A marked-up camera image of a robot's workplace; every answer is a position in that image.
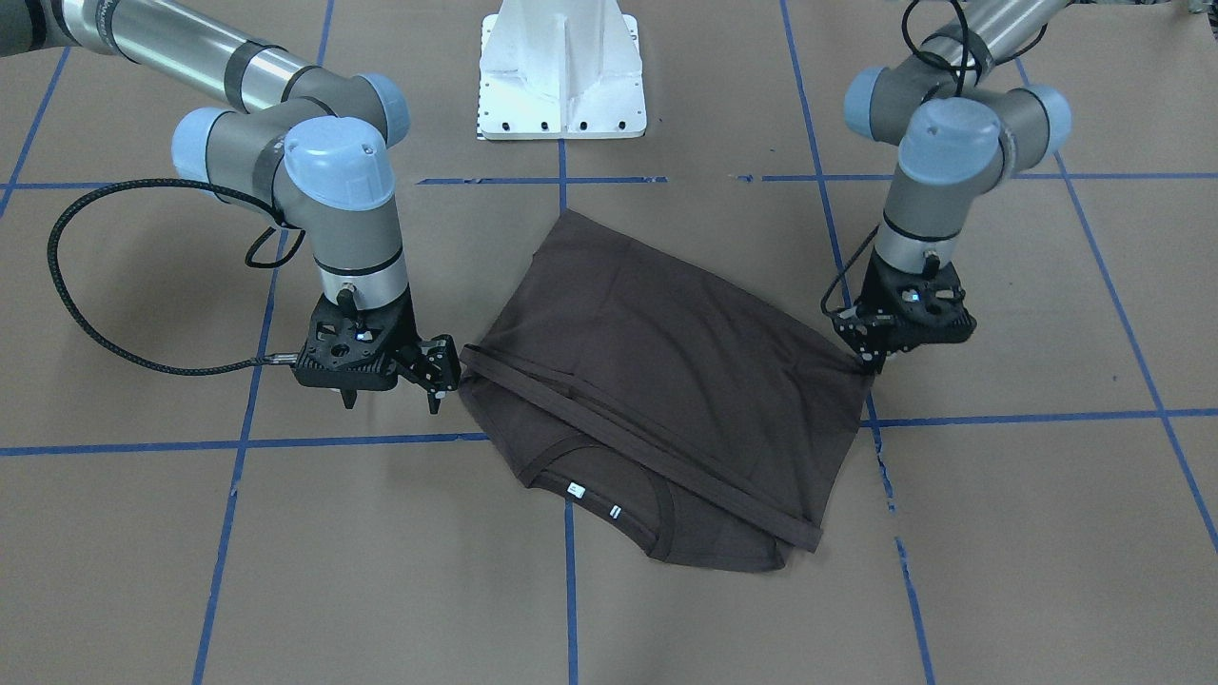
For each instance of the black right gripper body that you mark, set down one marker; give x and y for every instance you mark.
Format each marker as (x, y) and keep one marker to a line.
(433, 360)

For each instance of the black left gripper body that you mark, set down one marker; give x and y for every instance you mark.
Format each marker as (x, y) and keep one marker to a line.
(859, 335)

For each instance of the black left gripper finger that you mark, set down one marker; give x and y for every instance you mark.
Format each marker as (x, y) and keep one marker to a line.
(870, 335)

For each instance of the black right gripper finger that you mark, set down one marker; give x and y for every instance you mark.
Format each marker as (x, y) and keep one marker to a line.
(434, 397)
(438, 366)

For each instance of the dark brown t-shirt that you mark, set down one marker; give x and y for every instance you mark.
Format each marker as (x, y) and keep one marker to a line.
(702, 423)

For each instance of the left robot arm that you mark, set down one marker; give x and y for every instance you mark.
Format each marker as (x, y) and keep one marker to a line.
(955, 141)

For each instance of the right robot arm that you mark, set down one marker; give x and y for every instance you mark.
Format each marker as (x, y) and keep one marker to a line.
(308, 148)

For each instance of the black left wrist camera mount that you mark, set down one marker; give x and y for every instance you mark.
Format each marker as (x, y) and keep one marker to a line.
(926, 310)

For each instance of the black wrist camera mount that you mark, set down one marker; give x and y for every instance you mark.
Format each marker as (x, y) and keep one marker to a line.
(340, 352)
(926, 310)

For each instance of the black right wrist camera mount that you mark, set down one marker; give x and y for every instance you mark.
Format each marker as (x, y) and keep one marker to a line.
(340, 352)

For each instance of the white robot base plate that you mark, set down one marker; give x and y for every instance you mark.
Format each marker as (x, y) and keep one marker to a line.
(560, 70)

